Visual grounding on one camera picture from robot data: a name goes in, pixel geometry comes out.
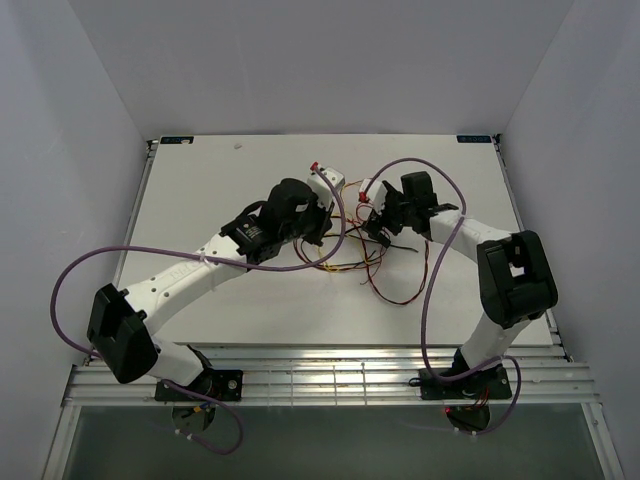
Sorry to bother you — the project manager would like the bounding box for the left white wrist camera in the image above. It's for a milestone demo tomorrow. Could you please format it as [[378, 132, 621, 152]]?
[[306, 162, 345, 207]]

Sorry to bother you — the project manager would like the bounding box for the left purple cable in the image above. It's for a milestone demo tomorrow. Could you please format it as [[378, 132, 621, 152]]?
[[50, 168, 346, 455]]

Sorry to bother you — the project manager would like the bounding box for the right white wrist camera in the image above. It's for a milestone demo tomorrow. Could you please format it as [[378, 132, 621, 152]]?
[[358, 178, 394, 216]]

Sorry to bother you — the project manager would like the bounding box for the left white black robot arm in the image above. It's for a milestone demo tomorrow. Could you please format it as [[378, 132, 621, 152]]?
[[87, 168, 344, 400]]

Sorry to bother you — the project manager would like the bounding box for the black cable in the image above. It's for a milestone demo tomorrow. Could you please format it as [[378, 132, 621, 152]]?
[[344, 224, 420, 254]]

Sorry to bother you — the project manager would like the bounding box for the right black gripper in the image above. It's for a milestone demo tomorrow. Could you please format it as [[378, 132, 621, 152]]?
[[361, 185, 415, 248]]

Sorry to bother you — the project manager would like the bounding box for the red black twisted wire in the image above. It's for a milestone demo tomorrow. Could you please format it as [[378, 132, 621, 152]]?
[[294, 219, 432, 306]]

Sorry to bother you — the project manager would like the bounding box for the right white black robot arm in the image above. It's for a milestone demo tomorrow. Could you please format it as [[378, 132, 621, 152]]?
[[359, 171, 558, 397]]

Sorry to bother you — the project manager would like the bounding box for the aluminium rail frame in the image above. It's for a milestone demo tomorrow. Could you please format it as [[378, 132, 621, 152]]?
[[41, 133, 625, 480]]

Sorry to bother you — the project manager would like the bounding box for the single red wire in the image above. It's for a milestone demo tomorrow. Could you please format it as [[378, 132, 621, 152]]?
[[337, 178, 374, 221]]

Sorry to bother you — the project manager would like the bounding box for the purple cable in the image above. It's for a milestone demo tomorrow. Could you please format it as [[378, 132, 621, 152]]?
[[360, 157, 522, 436], [50, 168, 346, 455]]

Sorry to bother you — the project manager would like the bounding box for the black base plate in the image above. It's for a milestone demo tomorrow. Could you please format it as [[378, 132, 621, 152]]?
[[154, 369, 244, 402], [408, 365, 512, 400]]

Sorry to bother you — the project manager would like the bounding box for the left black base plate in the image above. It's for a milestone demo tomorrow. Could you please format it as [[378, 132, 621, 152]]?
[[154, 369, 244, 402]]

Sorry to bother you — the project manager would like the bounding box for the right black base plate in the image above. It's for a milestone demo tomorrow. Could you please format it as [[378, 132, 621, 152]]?
[[408, 365, 512, 400]]

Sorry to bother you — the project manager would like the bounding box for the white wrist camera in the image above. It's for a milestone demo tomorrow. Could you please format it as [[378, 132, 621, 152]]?
[[306, 162, 345, 207], [358, 178, 394, 216]]

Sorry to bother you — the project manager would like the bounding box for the left blue label sticker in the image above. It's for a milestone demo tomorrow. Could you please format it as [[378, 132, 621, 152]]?
[[159, 136, 194, 145]]

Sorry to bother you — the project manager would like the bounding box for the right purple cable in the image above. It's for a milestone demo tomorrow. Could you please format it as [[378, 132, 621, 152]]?
[[360, 157, 522, 436]]

